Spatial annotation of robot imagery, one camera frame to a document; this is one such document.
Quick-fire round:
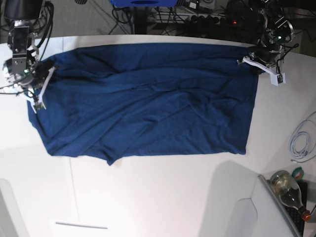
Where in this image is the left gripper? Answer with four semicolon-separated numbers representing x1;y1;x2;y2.
248;44;285;75

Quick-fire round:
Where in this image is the blue t-shirt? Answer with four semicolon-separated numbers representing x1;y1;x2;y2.
28;43;258;164

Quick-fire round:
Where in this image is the green tape roll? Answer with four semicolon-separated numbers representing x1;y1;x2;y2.
292;167;304;181

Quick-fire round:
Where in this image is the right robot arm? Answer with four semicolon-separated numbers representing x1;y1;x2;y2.
2;0;54;99

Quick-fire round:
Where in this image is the clear plastic bottle red cap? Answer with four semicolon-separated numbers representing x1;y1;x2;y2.
270;170;312;222

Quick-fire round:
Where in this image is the white coiled cable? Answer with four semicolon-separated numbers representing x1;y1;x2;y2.
289;118;316;163

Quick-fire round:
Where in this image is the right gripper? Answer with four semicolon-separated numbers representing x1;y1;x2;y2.
18;59;54;92

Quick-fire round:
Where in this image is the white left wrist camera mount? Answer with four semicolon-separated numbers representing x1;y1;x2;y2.
237;56;286;86

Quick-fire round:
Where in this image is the blue box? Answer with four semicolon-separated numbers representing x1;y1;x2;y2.
110;0;178;7

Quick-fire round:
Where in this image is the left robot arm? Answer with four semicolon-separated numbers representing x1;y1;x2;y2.
227;0;299;84

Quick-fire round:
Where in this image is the black power strip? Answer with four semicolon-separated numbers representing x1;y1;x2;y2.
190;14;243;27

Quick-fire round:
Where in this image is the black tray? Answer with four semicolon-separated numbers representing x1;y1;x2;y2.
284;180;308;236

